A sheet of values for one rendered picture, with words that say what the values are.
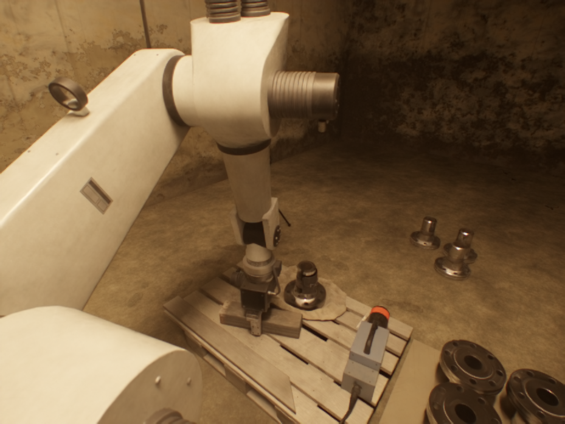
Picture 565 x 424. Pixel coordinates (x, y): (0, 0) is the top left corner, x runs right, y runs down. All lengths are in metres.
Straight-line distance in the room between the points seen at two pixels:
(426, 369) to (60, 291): 1.70
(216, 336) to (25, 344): 1.32
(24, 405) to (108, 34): 3.14
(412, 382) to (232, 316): 0.99
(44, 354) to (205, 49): 0.70
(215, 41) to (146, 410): 0.77
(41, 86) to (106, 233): 2.47
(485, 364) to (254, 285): 1.11
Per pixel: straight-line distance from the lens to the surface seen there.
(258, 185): 1.13
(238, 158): 1.06
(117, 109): 0.77
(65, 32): 3.24
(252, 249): 1.39
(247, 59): 0.79
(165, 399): 0.48
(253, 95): 0.75
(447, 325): 2.23
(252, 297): 1.50
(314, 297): 1.86
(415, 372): 1.89
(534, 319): 2.60
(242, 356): 1.62
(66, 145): 0.71
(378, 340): 1.56
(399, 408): 1.75
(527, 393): 1.73
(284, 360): 1.63
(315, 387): 1.56
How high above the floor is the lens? 1.45
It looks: 26 degrees down
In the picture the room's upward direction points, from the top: 1 degrees clockwise
